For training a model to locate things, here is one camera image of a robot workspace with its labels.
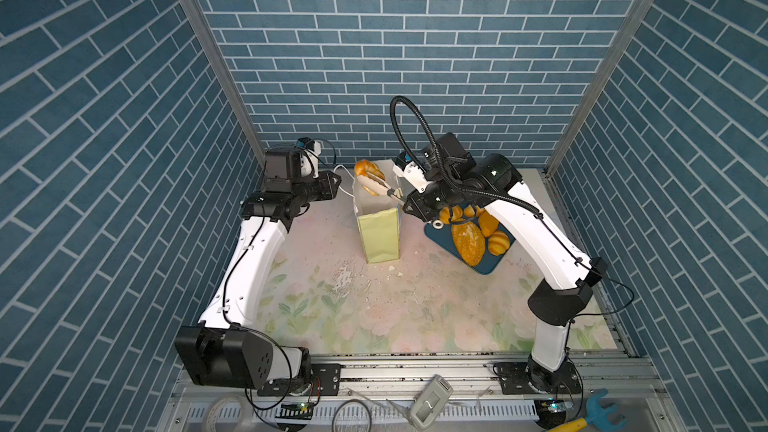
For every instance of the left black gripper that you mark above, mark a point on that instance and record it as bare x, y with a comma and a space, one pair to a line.
327, 189

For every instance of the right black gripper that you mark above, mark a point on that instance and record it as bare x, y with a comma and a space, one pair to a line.
418, 210

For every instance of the white paper gift bag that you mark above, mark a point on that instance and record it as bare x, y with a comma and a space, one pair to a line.
378, 218

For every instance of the large sesame oval bread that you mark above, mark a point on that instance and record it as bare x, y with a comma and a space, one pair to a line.
469, 242

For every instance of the long braided bread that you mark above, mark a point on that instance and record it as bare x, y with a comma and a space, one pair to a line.
470, 212

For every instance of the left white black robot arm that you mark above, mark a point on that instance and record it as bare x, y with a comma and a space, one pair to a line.
225, 348

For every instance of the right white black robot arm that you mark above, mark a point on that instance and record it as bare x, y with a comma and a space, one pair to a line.
445, 174

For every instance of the plain orange oval bread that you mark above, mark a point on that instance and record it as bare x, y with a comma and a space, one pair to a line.
488, 224

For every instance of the round ridged bun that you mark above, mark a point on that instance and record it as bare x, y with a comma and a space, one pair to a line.
445, 215

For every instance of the teal rectangular tray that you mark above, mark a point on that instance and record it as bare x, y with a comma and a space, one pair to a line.
440, 234

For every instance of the small striped croissant bun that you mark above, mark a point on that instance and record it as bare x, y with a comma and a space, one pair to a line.
498, 243

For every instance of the clear tape roll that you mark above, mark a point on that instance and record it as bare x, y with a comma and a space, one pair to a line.
229, 410

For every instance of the grey plastic handheld device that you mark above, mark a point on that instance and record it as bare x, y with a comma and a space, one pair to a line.
430, 403

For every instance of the blue yellow toy wrench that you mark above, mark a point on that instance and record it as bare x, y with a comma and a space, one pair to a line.
603, 418

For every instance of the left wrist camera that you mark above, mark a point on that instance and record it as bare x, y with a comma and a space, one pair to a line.
310, 160

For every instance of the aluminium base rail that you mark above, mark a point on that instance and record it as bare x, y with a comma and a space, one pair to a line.
491, 392

